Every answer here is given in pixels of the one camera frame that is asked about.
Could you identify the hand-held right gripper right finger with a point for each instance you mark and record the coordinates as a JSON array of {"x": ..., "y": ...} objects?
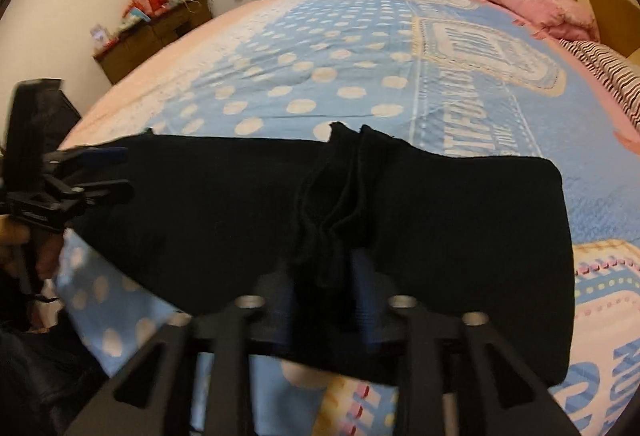
[{"x": 365, "y": 301}]

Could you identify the cream and brown headboard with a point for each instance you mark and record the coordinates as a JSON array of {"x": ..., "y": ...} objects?
[{"x": 610, "y": 10}]

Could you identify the person's dark clothing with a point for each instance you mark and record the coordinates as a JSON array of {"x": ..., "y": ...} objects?
[{"x": 40, "y": 376}]

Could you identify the black pants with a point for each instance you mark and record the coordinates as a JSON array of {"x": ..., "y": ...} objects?
[{"x": 200, "y": 216}]

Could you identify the small white and pink card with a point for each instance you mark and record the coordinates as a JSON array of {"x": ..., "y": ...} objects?
[{"x": 100, "y": 36}]

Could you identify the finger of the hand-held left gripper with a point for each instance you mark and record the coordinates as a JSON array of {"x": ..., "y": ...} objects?
[
  {"x": 100, "y": 156},
  {"x": 105, "y": 193}
]

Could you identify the person's left hand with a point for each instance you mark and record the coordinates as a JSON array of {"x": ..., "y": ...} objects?
[{"x": 50, "y": 256}]

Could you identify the blue polka dot bed sheet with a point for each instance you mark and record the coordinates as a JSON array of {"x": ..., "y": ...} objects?
[{"x": 350, "y": 65}]

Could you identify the striped pillow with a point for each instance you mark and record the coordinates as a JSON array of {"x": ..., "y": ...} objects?
[{"x": 615, "y": 75}]

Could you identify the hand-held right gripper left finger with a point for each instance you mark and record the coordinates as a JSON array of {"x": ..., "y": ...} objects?
[{"x": 282, "y": 311}]

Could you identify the pink floral pillow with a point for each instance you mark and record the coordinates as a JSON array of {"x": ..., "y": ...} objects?
[{"x": 545, "y": 3}]

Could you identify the dark wooden desk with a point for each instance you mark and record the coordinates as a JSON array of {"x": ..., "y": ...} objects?
[{"x": 145, "y": 45}]

